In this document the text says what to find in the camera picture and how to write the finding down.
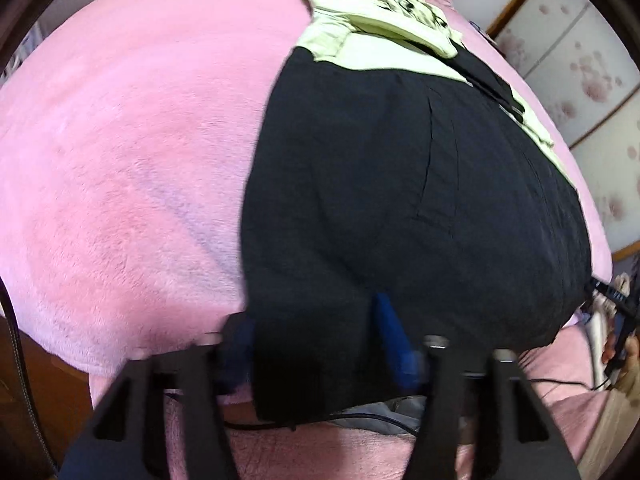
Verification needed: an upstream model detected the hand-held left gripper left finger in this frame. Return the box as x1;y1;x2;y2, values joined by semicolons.
60;312;261;480

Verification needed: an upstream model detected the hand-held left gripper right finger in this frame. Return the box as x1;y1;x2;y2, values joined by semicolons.
372;292;583;480

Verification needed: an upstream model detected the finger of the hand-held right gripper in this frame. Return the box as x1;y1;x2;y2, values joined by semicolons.
589;279;632;311

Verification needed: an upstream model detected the green and black hooded jacket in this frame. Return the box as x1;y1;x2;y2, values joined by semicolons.
240;0;593;423

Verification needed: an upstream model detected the person's right forearm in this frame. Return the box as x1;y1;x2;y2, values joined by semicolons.
575;372;640;480

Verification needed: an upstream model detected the person's right hand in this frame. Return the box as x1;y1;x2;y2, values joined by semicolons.
602;332;640;368

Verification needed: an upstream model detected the grey cloth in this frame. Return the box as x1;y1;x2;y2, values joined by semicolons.
335;396;426;433

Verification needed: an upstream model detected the pink bed blanket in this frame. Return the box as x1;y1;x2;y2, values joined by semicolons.
0;0;613;480

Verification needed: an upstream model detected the floral wardrobe sliding door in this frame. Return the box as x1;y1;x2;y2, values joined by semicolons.
457;0;640;261

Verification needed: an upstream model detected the thick black cable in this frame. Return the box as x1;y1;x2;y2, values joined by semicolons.
0;280;56;473

